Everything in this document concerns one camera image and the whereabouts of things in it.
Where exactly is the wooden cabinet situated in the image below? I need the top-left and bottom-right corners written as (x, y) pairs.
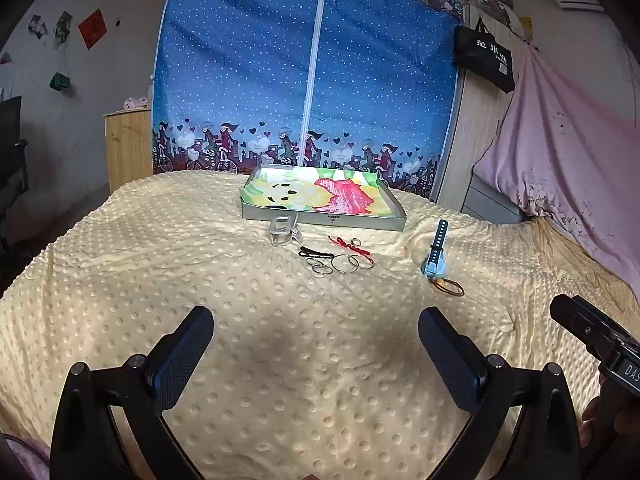
top-left (103, 108), bottom-right (153, 195)

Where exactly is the floral bedding bundle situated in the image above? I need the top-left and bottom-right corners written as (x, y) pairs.
top-left (447, 0), bottom-right (516, 23)

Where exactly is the colourful cartoon tray box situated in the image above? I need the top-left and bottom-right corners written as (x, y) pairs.
top-left (241, 162), bottom-right (408, 232)

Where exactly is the red string bracelet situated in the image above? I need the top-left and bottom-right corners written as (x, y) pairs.
top-left (328, 235), bottom-right (375, 261)

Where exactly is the light blue wrist watch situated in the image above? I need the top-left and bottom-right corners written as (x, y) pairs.
top-left (421, 218), bottom-right (450, 279)

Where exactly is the black tote bag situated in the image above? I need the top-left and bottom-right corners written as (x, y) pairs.
top-left (452, 16), bottom-right (517, 95)

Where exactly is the yellow dotted blanket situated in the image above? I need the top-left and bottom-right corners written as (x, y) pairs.
top-left (0, 169), bottom-right (640, 480)

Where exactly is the pink hanging cloth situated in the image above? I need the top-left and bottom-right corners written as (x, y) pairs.
top-left (472, 40), bottom-right (640, 281)

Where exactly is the colourful crayon drawing paper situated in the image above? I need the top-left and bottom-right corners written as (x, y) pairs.
top-left (242, 165), bottom-right (401, 216)

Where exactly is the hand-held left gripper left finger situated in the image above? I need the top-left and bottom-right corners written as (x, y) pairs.
top-left (50, 305), bottom-right (216, 480)

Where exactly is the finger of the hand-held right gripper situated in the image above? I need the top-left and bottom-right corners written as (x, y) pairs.
top-left (572, 295), bottom-right (640, 348)
top-left (550, 295), bottom-right (620, 361)

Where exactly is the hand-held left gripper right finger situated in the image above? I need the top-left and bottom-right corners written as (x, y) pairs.
top-left (417, 306), bottom-right (583, 480)

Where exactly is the clear hair claw clip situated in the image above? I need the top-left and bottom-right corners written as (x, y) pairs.
top-left (266, 212), bottom-right (306, 247)

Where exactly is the blue printed fabric wardrobe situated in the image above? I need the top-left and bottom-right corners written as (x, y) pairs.
top-left (150, 0), bottom-right (466, 201)

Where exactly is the person's right hand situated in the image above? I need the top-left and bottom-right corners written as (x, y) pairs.
top-left (581, 394), bottom-right (640, 443)

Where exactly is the red diamond wall paper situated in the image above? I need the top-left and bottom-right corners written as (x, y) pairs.
top-left (78, 8), bottom-right (107, 51)

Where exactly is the green wall photo strip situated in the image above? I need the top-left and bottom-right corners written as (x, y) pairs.
top-left (53, 11), bottom-right (73, 51)

